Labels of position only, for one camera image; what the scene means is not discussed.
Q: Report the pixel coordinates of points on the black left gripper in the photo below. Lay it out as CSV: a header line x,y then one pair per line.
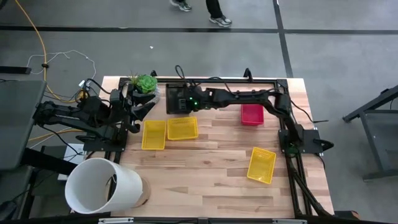
x,y
129,115

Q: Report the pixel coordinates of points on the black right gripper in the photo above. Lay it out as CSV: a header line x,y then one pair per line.
x,y
196,98

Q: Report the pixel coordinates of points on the black plastic basket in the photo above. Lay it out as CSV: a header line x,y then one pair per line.
x,y
172,93

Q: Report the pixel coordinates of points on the yellow plastic basket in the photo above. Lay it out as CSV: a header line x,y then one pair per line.
x,y
183,128
261,165
154,135

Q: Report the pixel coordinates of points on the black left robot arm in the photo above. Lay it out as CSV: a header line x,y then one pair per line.
x,y
71,116

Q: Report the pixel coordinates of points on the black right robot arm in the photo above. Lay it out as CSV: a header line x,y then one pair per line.
x,y
242,95

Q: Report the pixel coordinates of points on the succulent in white pot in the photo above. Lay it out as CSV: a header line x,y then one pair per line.
x,y
146,83

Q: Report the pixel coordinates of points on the white power adapter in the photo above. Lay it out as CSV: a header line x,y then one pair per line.
x,y
83,84

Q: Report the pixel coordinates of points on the red plastic basket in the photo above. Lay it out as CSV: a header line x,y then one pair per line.
x,y
252,115

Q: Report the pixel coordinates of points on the large white cylinder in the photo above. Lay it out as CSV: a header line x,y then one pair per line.
x,y
130,186

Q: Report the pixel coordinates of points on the round brown disc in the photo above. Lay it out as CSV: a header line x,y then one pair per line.
x,y
146,191

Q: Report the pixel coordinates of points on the person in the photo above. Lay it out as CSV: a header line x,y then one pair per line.
x,y
221,21

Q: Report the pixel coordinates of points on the black support beam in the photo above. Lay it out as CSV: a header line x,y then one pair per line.
x,y
46,160

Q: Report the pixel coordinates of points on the grey desk top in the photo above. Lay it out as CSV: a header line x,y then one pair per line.
x,y
18,124

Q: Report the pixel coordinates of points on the black floor bar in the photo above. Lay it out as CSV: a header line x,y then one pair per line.
x,y
15,70

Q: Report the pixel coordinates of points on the grey side table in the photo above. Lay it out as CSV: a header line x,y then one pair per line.
x,y
379,130

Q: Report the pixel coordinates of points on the black aluminium rig frame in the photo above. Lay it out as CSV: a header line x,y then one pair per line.
x,y
233,80

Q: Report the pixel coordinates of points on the silver metal bracket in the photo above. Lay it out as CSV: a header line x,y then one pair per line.
x,y
115,220
289,221

